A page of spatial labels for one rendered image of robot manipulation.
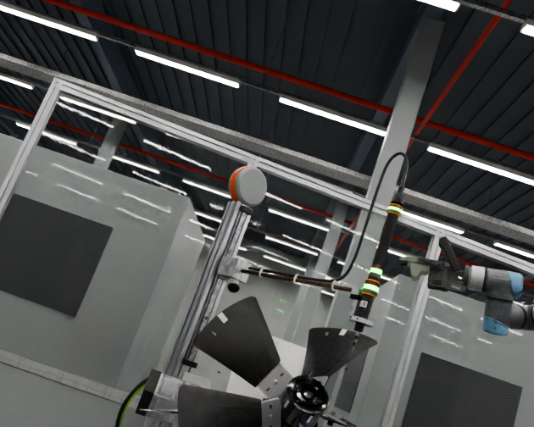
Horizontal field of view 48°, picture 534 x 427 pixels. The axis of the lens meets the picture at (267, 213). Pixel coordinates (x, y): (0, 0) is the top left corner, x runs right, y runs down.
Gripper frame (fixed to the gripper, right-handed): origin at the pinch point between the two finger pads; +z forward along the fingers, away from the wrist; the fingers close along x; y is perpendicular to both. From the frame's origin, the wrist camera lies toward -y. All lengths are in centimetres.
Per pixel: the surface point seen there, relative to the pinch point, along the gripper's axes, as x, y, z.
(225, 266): 11, 11, 63
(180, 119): 610, -284, 417
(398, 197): -18.1, -14.9, 3.0
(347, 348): -7.9, 31.0, 11.6
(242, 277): 12, 13, 55
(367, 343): -4.8, 28.1, 6.2
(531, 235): 754, -214, -127
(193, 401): -48, 52, 41
